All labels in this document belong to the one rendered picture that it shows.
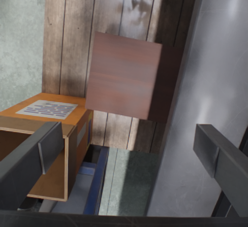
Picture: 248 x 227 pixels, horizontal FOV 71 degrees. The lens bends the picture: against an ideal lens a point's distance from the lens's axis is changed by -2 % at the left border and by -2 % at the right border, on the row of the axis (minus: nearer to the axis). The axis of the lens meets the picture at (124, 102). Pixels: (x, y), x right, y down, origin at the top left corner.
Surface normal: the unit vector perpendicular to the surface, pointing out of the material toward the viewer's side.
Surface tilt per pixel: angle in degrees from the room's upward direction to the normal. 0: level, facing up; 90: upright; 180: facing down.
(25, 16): 0
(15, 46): 0
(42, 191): 90
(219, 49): 0
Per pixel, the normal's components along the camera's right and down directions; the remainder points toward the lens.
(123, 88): -0.03, 0.28
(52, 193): 0.11, -0.95
